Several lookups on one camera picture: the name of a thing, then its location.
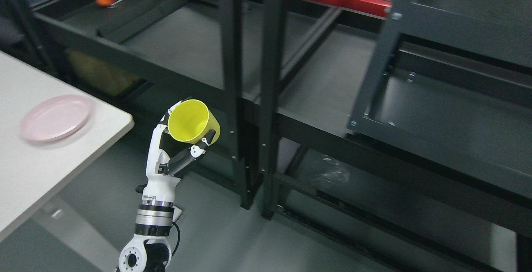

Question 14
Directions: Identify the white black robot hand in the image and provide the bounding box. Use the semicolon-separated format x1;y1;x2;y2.
141;99;215;204

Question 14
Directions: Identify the dark grey metal shelf rack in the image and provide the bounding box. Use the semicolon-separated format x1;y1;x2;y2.
1;0;264;209

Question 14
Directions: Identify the yellow plastic cup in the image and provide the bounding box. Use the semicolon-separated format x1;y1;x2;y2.
167;99;221;144

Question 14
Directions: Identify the white work table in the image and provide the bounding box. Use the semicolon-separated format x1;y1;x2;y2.
0;52;134;240

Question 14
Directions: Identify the pink plastic plate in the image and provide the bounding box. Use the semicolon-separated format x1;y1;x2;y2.
20;94;93;143

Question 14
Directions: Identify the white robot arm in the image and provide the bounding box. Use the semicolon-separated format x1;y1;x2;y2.
114;200;182;272

